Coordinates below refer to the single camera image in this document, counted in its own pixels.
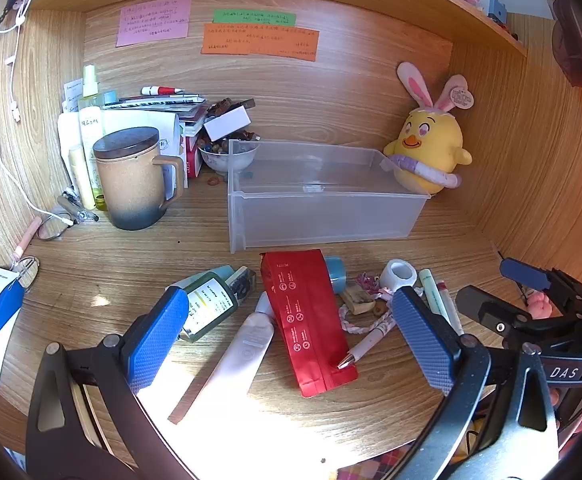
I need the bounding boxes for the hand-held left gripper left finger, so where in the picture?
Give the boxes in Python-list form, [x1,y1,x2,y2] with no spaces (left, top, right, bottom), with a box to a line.
[25,285,206,480]

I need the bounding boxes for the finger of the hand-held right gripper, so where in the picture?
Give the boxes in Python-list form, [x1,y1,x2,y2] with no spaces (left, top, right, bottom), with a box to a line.
[500,257,582,311]
[455,285,574,346]

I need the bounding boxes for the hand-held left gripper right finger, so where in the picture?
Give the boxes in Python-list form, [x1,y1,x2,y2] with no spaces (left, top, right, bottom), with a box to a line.
[391,285,562,480]

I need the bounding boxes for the white stick with red label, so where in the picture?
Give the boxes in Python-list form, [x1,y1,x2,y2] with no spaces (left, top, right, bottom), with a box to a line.
[435,280,466,336]

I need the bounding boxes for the pale green tube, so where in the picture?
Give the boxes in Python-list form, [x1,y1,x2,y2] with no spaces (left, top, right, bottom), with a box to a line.
[417,268,459,333]

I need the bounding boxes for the green glass bottle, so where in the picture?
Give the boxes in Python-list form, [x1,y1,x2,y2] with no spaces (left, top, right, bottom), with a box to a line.
[180,271,239,343]

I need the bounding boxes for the white tape roll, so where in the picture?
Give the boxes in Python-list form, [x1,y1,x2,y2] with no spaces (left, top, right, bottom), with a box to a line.
[380,258,418,292]

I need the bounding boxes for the white cream tube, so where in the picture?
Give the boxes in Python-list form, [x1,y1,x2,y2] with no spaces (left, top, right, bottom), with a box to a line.
[168,292,276,426]

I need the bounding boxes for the blue tape roll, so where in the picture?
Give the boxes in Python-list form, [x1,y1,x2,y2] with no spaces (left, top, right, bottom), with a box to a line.
[323,256,348,293]

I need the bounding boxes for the red pouch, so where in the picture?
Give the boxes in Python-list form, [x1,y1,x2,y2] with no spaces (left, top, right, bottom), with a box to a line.
[261,249,359,399]

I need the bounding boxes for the clear plastic storage bin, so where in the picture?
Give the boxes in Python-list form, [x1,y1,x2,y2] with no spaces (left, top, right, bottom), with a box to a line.
[227,139,430,255]

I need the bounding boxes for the person's right hand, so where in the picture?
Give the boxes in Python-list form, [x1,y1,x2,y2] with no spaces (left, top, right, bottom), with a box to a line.
[528,292,554,320]

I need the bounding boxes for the pink ballpoint pen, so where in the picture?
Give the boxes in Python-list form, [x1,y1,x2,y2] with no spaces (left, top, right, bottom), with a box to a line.
[337,320,398,371]

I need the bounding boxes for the plaid cloth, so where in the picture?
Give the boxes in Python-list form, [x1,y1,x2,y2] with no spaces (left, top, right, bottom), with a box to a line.
[336,447,422,480]

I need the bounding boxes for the eyeglasses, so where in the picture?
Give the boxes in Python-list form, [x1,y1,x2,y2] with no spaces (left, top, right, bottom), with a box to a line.
[36,210,79,242]

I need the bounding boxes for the beige mug with lid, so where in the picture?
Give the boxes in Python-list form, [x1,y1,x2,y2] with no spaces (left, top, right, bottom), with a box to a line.
[92,126,186,231]

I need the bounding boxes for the small metal tool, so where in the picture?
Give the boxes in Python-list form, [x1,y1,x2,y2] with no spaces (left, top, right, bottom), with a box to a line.
[58,192,99,223]

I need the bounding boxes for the yellow chick plush toy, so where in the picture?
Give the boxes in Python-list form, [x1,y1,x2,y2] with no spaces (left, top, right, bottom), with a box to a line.
[383,61,473,196]

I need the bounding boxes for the pink pen with cap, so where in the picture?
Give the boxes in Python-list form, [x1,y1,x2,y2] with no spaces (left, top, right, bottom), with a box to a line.
[15,217,42,257]

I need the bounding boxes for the cream stick tube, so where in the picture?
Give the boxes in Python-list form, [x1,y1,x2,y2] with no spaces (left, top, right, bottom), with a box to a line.
[68,144,96,210]

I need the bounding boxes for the white ceramic bowl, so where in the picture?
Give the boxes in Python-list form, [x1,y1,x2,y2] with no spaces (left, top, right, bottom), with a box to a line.
[198,137,259,178]

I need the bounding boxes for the pile of dried snacks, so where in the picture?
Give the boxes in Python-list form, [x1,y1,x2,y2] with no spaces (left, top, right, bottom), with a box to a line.
[198,97,262,156]

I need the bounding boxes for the white paper bag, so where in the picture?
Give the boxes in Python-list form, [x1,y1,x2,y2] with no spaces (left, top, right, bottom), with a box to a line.
[103,110,182,188]

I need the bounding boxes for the white cardboard box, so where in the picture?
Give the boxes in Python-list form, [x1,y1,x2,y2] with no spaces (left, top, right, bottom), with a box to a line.
[203,107,252,142]

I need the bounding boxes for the white squeeze bottle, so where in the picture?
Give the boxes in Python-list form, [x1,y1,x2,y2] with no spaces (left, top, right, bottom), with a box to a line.
[57,110,84,191]

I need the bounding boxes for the stack of books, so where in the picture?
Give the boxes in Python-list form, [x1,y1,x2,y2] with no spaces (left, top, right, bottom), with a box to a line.
[103,94,210,178]

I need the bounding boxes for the clear spray bottle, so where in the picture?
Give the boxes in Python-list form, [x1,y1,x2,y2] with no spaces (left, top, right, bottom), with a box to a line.
[78,64,106,211]

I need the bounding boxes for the white paper card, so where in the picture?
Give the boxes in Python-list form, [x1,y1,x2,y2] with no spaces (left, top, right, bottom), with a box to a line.
[63,79,84,111]

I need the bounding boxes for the orange sticky note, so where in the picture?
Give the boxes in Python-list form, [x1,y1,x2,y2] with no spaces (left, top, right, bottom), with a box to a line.
[201,22,320,62]

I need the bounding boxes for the pink sticky note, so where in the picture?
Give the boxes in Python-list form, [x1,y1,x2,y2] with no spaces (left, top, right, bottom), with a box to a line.
[116,0,192,48]

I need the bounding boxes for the green sticky note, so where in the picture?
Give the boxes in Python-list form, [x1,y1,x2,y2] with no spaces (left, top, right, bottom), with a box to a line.
[213,9,297,26]

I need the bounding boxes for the pink braided bracelet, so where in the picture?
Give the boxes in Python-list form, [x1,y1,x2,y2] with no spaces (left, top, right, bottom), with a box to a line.
[338,287,396,333]

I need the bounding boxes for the metal key ring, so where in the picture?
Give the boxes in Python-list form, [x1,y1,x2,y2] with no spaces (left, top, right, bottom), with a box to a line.
[13,256,40,288]

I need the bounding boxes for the white charging cable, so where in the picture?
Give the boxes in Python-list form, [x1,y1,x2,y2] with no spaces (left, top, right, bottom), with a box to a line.
[0,0,79,226]

